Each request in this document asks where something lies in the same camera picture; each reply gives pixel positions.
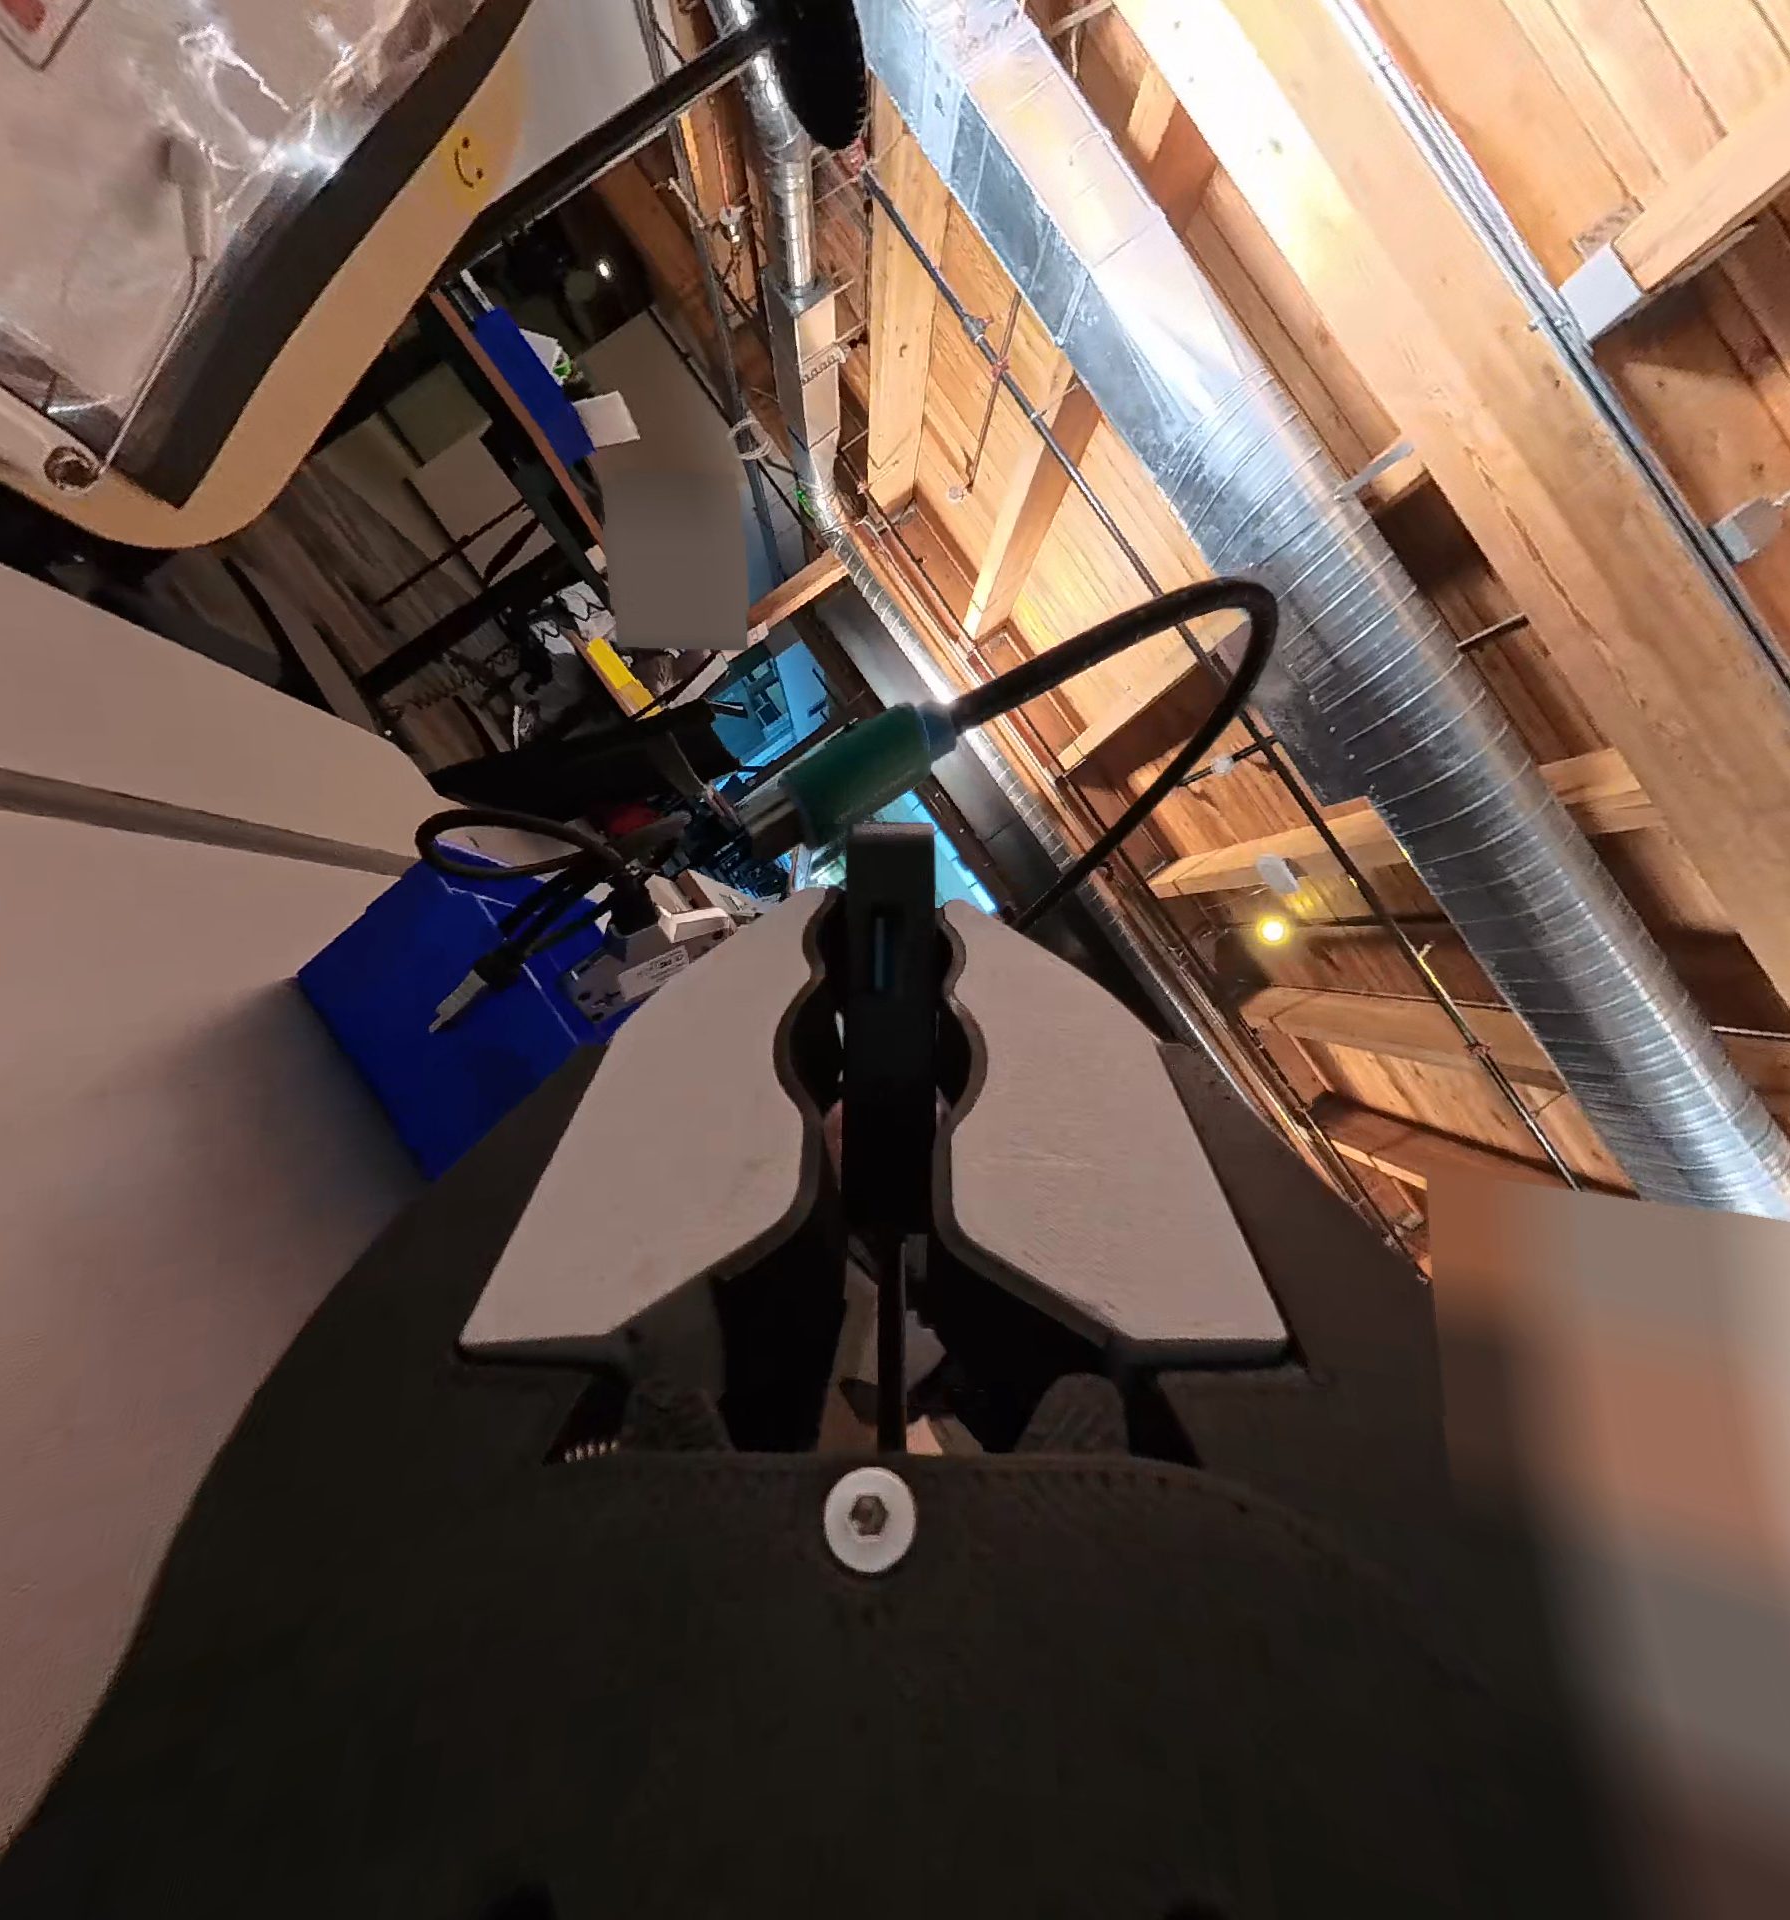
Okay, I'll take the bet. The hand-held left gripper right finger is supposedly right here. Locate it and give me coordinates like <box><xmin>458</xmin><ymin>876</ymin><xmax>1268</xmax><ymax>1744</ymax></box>
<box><xmin>929</xmin><ymin>898</ymin><xmax>1299</xmax><ymax>1455</ymax></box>

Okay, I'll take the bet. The silver spiral duct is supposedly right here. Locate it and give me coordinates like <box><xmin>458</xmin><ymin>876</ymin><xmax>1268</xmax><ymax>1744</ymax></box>
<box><xmin>850</xmin><ymin>0</ymin><xmax>1790</xmax><ymax>1222</ymax></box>

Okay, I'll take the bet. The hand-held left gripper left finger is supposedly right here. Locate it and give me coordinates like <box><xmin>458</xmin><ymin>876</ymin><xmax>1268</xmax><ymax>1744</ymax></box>
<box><xmin>460</xmin><ymin>890</ymin><xmax>850</xmax><ymax>1455</ymax></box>

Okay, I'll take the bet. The laminated instruction sheet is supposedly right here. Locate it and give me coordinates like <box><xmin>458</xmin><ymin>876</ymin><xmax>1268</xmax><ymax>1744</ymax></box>
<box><xmin>0</xmin><ymin>0</ymin><xmax>388</xmax><ymax>452</ymax></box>

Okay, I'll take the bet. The black square HDMI adapter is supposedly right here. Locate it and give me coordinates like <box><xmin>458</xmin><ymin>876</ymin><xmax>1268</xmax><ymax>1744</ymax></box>
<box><xmin>840</xmin><ymin>820</ymin><xmax>939</xmax><ymax>1248</ymax></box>

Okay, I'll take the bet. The black flat panel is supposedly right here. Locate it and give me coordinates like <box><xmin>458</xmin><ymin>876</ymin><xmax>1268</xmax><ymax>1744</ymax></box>
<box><xmin>427</xmin><ymin>702</ymin><xmax>738</xmax><ymax>826</ymax></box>

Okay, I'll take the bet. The blue plastic bin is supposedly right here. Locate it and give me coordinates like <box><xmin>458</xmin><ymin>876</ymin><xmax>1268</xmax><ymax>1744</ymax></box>
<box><xmin>295</xmin><ymin>840</ymin><xmax>657</xmax><ymax>1185</ymax></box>

